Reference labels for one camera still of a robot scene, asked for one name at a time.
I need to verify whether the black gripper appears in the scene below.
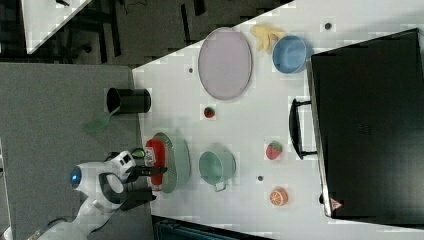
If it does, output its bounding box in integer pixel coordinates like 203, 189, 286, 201
126, 166, 168, 183

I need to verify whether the red ketchup bottle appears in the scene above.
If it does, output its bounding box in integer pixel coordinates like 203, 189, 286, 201
145, 138, 166, 196

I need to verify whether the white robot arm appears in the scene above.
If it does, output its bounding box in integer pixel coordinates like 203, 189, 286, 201
28, 162, 167, 240

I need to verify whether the green spatula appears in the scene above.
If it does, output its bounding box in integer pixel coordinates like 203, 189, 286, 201
82, 107, 120, 133

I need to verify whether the black cylinder upper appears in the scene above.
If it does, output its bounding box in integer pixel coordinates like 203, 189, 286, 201
106, 88, 151, 115

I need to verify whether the mint green metal pot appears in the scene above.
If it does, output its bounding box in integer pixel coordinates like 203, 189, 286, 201
199, 148, 236, 192

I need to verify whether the small red strawberry toy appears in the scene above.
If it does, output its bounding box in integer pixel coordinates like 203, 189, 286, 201
204, 107, 215, 118

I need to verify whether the large red strawberry toy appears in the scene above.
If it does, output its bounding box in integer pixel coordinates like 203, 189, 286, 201
265, 141, 283, 160

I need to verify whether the large pink oval plate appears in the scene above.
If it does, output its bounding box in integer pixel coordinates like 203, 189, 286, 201
198, 27, 252, 100

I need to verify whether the orange slice toy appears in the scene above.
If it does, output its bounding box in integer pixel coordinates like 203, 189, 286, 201
269, 188, 288, 206

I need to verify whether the yellow banana toy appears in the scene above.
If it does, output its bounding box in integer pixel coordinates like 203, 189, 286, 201
250, 24, 286, 52

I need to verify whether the white background table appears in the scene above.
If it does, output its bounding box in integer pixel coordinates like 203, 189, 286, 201
20, 0, 93, 54

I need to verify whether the blue bowl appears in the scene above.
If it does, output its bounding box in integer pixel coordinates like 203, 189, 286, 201
272, 35, 307, 74

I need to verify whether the black oven appliance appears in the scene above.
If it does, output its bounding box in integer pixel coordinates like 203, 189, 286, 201
310, 29, 423, 228

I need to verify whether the green handled utensil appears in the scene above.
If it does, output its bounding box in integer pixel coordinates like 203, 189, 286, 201
132, 148, 145, 159

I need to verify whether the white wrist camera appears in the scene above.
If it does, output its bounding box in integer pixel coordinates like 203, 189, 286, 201
105, 151, 136, 183

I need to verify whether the black oven door handle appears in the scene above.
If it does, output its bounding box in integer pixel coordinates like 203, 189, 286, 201
289, 99, 317, 159

